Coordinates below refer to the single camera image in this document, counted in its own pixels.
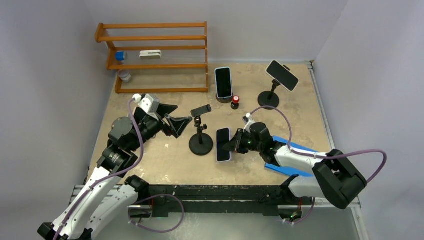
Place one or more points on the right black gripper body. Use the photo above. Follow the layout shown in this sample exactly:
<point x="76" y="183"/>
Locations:
<point x="246" y="142"/>

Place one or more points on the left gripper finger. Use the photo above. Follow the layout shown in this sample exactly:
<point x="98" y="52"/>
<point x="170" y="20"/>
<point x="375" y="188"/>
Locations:
<point x="177" y="125"/>
<point x="164" y="109"/>

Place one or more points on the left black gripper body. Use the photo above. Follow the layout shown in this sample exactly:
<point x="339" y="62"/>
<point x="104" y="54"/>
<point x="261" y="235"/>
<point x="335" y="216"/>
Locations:
<point x="165" y="128"/>

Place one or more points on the lavender case smartphone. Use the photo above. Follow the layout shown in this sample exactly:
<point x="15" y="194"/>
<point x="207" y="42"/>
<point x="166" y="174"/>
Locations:
<point x="222" y="138"/>

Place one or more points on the black phone stand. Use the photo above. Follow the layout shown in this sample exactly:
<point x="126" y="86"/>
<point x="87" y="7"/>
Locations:
<point x="269" y="98"/>
<point x="201" y="143"/>

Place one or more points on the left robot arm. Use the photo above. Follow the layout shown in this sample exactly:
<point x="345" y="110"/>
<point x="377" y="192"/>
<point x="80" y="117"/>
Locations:
<point x="90" y="212"/>

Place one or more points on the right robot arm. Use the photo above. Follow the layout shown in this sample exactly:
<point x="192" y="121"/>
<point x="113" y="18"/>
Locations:
<point x="332" y="176"/>

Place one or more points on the round brown phone dock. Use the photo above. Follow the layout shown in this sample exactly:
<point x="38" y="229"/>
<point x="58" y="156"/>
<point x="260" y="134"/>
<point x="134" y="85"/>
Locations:
<point x="224" y="100"/>

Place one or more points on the red cap black stamp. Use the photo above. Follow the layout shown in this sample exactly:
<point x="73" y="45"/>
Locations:
<point x="235" y="103"/>

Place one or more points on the clear small jar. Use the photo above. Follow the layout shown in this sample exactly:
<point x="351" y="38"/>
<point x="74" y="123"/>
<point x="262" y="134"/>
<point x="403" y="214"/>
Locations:
<point x="124" y="75"/>

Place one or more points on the blue notebook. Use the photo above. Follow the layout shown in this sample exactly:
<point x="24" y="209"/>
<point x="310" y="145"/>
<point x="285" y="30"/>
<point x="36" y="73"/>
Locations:
<point x="290" y="171"/>

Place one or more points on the white eraser block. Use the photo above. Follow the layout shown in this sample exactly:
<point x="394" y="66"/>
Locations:
<point x="150" y="54"/>

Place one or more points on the wooden shelf rack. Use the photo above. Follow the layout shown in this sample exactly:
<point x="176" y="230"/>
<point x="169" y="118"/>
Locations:
<point x="183" y="67"/>

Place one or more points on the light blue case smartphone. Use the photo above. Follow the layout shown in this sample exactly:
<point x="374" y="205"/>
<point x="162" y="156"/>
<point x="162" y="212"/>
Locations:
<point x="223" y="81"/>

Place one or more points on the blue white small box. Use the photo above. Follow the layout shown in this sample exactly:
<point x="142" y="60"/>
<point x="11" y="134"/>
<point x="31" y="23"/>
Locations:
<point x="121" y="56"/>

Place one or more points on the white case smartphone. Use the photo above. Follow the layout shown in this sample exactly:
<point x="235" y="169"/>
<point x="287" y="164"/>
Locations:
<point x="283" y="75"/>

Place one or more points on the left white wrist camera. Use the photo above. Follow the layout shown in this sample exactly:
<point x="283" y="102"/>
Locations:
<point x="149" y="103"/>

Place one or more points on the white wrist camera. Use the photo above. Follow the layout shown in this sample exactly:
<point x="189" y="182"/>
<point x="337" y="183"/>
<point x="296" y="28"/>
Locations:
<point x="149" y="103"/>
<point x="249" y="121"/>

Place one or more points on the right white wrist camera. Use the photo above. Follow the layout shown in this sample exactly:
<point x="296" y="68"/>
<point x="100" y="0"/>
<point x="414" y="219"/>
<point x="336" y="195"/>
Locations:
<point x="249" y="121"/>

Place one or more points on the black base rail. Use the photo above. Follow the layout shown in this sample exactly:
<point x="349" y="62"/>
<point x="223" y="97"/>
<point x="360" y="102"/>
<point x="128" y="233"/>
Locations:
<point x="266" y="200"/>

